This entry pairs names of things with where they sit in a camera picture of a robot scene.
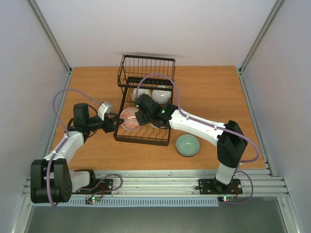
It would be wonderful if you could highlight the red geometric patterned bowl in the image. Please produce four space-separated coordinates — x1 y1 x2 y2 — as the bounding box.
120 107 141 132

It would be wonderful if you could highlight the white bowl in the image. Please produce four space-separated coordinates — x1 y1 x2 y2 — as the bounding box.
152 85 172 104

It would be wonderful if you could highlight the blue yellow patterned bowl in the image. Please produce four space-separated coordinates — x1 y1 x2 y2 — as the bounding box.
131 88 152 102

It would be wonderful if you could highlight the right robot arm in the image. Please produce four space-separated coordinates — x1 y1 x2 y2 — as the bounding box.
134 94 248 194

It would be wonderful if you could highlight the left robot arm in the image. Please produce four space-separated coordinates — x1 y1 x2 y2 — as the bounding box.
30 102 123 206

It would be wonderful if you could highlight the light green celadon bowl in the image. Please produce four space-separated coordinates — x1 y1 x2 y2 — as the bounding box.
176 134 200 157

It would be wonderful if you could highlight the left small circuit board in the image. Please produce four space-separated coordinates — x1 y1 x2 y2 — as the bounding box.
85 197 101 204

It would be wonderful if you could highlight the small circuit board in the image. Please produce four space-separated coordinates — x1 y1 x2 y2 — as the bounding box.
218 196 235 202
85 197 101 204

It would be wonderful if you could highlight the right small circuit board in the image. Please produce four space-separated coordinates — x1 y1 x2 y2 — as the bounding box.
218 196 235 202

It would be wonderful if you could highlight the black wire dish rack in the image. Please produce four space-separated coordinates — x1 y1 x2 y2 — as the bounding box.
114 54 175 146

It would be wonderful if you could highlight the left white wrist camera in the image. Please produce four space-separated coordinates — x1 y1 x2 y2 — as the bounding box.
97 101 113 121

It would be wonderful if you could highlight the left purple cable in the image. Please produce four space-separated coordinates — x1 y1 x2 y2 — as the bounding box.
46 88 123 207

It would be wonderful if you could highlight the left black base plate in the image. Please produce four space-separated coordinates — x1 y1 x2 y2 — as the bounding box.
73 179 113 195

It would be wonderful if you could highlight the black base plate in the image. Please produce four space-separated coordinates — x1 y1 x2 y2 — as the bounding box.
194 178 243 195
73 179 113 195

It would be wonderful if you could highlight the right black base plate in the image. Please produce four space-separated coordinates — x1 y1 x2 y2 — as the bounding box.
194 178 243 195

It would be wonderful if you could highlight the light blue slotted cable duct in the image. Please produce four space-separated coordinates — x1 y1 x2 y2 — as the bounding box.
32 197 219 208

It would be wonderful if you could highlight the aluminium frame rail base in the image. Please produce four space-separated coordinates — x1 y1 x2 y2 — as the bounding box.
22 168 289 197

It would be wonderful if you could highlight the left aluminium corner post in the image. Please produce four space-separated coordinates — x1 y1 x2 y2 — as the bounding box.
27 0 72 74

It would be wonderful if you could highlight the aluminium corner post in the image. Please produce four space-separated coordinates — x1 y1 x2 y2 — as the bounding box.
27 0 72 74
238 0 285 75

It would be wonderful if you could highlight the right aluminium corner post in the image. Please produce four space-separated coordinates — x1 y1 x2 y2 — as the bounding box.
238 0 285 75

